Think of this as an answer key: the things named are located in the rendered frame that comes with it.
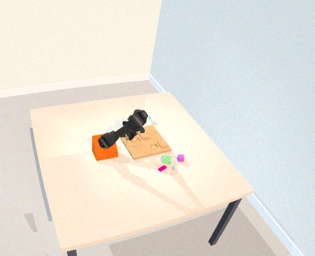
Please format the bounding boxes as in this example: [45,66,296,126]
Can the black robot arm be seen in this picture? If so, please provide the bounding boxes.
[98,109,148,149]

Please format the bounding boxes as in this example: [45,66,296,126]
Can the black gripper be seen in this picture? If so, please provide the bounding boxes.
[120,127,145,141]

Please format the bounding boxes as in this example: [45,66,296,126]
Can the green block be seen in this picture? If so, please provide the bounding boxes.
[162,155,172,165]

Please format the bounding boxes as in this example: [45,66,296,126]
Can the purple cube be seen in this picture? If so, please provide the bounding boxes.
[177,155,185,162]

